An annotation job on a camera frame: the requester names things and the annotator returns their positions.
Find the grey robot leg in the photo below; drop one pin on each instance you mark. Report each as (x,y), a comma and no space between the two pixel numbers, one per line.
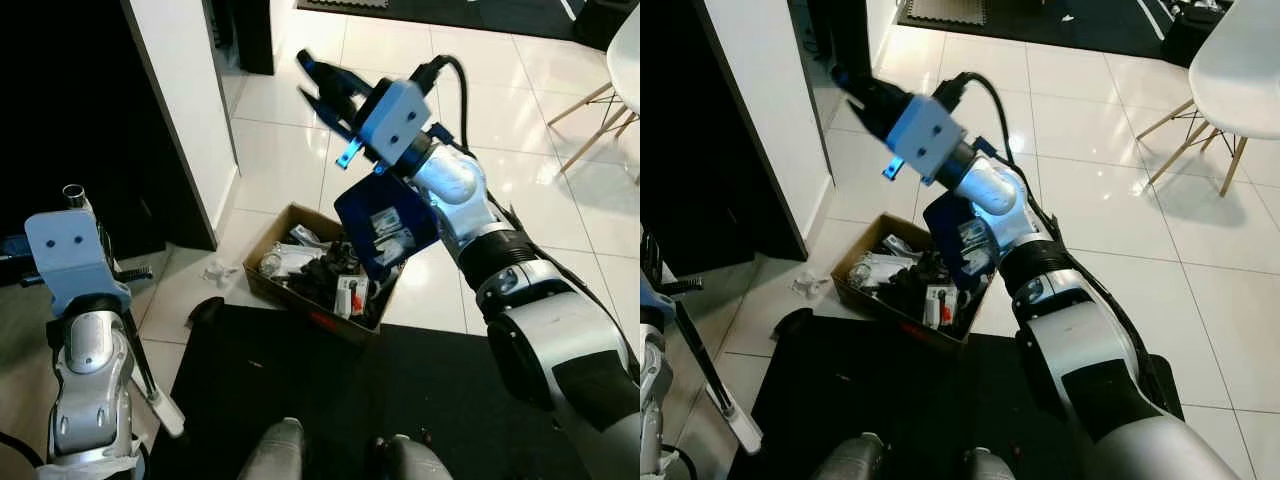
(272,455)
(415,462)
(990,468)
(870,460)

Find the grey right robot leg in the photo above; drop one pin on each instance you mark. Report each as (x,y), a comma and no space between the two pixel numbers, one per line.
(415,462)
(990,468)

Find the black crumpled waste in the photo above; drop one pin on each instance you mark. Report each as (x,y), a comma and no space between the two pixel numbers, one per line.
(910,285)
(320,275)

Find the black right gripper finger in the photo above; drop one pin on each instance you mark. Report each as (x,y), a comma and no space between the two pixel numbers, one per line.
(325,110)
(872,124)
(856,85)
(325,75)

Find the black bag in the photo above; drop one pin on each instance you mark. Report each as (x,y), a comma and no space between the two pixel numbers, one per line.
(1190,30)

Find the white plastic wrapper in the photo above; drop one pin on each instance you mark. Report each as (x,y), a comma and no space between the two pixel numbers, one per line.
(285,260)
(872,268)

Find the dark furniture piece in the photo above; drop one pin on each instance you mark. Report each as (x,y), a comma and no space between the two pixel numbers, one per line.
(250,40)
(840,40)

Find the brown cardboard box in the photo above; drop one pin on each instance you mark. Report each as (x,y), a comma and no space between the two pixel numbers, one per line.
(880,310)
(290,305)

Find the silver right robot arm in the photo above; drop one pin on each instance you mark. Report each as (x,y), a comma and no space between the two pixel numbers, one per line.
(1090,340)
(560,340)

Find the clear plastic packet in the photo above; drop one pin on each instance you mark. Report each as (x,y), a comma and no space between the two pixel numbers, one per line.
(390,235)
(975,245)

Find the white chair wooden legs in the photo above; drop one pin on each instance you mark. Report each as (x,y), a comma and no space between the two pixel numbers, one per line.
(1240,70)
(625,60)

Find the grey textured mat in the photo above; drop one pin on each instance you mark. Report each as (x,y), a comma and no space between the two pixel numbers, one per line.
(340,4)
(945,10)

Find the black floor mat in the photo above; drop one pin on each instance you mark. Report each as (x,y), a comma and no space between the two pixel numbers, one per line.
(420,390)
(900,400)

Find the clear crumpled plastic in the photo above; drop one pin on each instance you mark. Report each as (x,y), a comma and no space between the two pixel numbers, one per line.
(220,273)
(812,285)

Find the blue dustpan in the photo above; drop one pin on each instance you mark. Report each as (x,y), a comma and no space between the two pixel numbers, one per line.
(350,225)
(940,225)

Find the grey left robot leg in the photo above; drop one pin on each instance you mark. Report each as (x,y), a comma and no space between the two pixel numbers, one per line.
(272,455)
(870,460)

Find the white and red packet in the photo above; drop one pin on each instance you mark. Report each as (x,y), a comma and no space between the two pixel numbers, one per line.
(942,305)
(352,295)

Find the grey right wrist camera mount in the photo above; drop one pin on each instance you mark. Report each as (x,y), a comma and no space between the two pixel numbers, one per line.
(395,125)
(928,138)

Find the large dark rug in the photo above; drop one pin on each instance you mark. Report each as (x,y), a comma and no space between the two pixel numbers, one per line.
(500,15)

